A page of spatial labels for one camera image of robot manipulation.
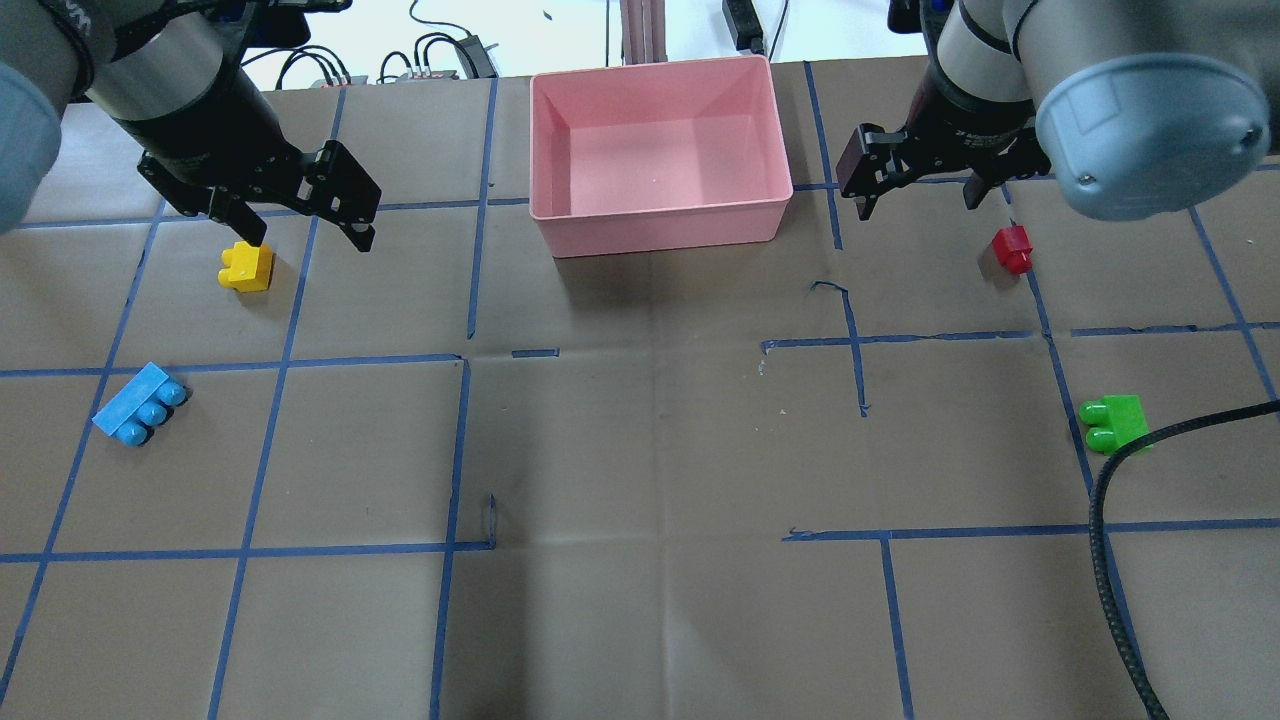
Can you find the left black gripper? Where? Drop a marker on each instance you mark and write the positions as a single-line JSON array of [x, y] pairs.
[[222, 138]]

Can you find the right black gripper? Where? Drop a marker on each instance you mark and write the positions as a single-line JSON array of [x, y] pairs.
[[957, 125]]

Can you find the blue toy block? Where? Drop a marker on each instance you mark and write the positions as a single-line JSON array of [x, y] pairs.
[[146, 402]]

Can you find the green toy block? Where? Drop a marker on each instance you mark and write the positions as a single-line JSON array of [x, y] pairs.
[[1112, 421]]

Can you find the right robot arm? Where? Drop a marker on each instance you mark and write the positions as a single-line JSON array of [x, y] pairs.
[[1136, 108]]

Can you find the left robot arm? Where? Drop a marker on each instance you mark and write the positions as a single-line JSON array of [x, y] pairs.
[[59, 52]]

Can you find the pink plastic box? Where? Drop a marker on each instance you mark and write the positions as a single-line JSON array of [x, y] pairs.
[[656, 157]]

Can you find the yellow toy block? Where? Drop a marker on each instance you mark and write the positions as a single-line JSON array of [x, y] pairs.
[[246, 268]]

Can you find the red toy block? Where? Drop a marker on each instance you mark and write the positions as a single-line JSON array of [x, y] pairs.
[[1012, 249]]

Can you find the black power adapter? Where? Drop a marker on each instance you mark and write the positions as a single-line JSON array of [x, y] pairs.
[[474, 58]]

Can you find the aluminium frame post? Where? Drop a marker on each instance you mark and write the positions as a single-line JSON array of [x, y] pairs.
[[643, 31]]

